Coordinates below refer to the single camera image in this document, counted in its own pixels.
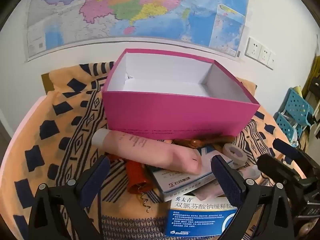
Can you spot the blue white medicine box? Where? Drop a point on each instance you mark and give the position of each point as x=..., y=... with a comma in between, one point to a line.
x=195, y=220

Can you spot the brown wooden board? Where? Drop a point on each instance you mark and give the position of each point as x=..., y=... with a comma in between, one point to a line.
x=47, y=82

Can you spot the colourful wall map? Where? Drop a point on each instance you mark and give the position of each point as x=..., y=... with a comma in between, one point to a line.
x=125, y=5

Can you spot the pink flat packet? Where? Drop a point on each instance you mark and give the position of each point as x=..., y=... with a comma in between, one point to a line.
x=207, y=192

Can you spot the white wall socket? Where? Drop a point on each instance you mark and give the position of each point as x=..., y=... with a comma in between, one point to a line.
x=253, y=48
x=264, y=54
x=271, y=60

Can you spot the pink cosmetic tube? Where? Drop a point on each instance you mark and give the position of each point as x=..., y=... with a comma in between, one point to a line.
x=150, y=150

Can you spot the brown wooden back scratcher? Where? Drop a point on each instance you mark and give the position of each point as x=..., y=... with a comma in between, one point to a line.
x=200, y=142

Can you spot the white tape roll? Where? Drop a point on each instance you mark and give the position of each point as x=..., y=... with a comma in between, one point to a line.
x=228, y=152

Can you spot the white grey medicine box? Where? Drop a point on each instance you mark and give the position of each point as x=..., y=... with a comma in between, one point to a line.
x=180, y=180

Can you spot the pink cardboard box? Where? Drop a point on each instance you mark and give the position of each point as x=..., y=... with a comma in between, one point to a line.
x=175, y=115

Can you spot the orange patterned blanket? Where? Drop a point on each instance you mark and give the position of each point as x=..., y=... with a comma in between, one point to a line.
x=62, y=130

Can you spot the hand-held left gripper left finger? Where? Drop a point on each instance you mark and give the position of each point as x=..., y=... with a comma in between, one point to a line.
x=93, y=180

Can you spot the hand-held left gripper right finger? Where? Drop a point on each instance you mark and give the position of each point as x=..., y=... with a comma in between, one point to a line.
x=226, y=180

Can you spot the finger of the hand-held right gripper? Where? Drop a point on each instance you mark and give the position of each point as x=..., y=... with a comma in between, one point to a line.
x=272, y=166
x=287, y=148

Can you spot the yellow green cloth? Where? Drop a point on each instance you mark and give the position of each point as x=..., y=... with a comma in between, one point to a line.
x=297, y=91

